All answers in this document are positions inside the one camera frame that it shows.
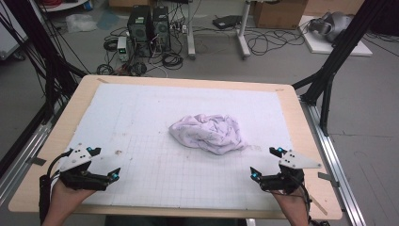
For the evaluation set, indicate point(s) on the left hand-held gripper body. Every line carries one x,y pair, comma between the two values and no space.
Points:
76,157

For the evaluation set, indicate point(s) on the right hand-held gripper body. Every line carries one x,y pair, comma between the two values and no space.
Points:
295,161

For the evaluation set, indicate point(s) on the lavender patterned cloth garment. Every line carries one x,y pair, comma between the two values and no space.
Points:
208,133

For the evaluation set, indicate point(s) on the person's right hand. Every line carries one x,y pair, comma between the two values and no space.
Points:
291,204

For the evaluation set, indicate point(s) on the person's left hand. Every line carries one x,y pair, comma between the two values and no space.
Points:
66,201

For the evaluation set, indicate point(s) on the grey tape piece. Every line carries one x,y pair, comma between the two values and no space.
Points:
327,177
36,161

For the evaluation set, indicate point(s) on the thin wooden stick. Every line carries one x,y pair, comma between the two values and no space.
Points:
318,204

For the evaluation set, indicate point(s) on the white grid foam mat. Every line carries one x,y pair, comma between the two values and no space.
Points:
175,175

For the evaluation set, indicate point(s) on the white power supply box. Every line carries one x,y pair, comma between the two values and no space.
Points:
122,48

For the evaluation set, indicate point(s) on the white floor board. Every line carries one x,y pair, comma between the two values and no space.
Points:
320,47

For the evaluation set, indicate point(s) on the white desk leg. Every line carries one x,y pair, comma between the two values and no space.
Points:
190,34
243,34

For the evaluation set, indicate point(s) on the large black computer tower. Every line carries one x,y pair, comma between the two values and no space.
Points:
139,31

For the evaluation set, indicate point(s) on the clear plastic bag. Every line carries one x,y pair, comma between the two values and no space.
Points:
81,22

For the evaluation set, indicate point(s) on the brown cardboard box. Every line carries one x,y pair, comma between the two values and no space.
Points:
279,14

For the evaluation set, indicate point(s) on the slim black computer tower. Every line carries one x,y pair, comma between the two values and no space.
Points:
161,29

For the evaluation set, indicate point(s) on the grey helmet-shaped device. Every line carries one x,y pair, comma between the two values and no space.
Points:
334,25

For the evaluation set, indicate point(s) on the black flat case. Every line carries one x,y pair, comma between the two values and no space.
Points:
226,22

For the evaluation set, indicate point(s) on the aluminium rail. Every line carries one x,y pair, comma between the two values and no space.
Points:
335,163
26,150

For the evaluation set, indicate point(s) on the black metal frame stand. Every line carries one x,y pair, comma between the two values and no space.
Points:
332,59
51,72

